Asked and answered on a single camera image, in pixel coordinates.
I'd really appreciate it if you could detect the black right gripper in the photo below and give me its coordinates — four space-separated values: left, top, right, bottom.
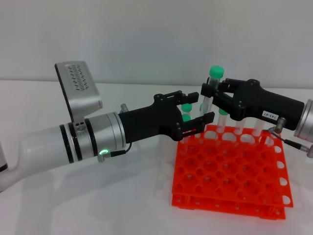
200 78 306 131

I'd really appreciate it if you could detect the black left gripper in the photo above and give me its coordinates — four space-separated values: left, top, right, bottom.
118 90 215 144

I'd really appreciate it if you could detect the orange test tube rack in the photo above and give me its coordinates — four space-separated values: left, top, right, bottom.
170 123 294 220

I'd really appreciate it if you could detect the left gripper grey cable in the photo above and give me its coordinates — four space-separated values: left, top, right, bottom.
97 142 134 163

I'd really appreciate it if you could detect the gripper grey cable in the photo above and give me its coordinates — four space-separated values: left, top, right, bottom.
266 117 313 159
97 142 134 163

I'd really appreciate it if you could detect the right gripper grey cable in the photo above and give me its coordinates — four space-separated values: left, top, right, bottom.
266 117 313 159

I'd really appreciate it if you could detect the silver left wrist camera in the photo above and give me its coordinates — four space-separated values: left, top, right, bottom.
54 60 103 123

